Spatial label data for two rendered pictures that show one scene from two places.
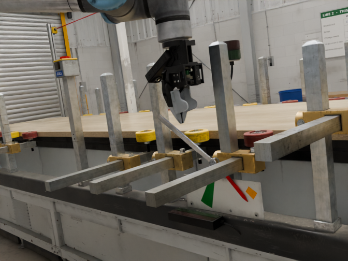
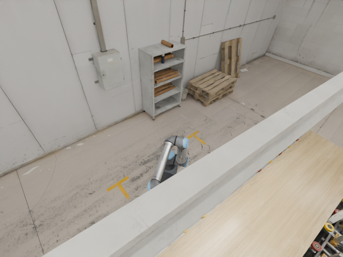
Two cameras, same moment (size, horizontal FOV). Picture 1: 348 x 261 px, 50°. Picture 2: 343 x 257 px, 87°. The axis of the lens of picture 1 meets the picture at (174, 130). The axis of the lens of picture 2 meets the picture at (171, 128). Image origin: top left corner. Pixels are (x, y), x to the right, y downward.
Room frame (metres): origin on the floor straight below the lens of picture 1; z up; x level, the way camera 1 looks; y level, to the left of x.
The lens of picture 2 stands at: (1.08, -0.73, 2.86)
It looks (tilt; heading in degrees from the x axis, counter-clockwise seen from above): 43 degrees down; 96
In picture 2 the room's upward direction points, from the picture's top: 4 degrees clockwise
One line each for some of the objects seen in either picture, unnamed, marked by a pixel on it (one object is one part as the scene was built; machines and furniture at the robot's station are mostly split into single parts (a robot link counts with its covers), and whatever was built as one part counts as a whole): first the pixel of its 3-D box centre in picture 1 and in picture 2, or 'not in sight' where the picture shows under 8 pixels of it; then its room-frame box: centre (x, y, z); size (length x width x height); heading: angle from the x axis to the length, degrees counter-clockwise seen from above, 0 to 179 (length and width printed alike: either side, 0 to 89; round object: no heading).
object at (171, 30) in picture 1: (175, 33); not in sight; (0.98, -0.04, 1.20); 0.10 x 0.09 x 0.05; 135
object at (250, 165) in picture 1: (238, 160); not in sight; (0.97, -0.16, 0.85); 0.13 x 0.06 x 0.05; 45
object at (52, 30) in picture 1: (60, 80); not in sight; (3.76, 1.06, 1.25); 0.15 x 0.08 x 1.10; 45
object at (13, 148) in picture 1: (10, 147); not in sight; (2.03, 0.90, 0.84); 0.13 x 0.06 x 0.05; 45
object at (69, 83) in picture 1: (76, 131); not in sight; (1.52, 0.40, 0.93); 0.05 x 0.04 x 0.45; 45
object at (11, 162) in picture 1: (6, 136); not in sight; (2.04, 0.92, 0.90); 0.03 x 0.03 x 0.48; 45
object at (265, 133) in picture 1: (260, 150); not in sight; (1.01, -0.23, 0.85); 0.08 x 0.08 x 0.11
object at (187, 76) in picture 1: (180, 64); not in sight; (0.97, -0.04, 1.11); 0.09 x 0.08 x 0.12; 45
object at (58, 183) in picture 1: (106, 169); not in sight; (1.25, 0.24, 0.81); 0.43 x 0.03 x 0.04; 135
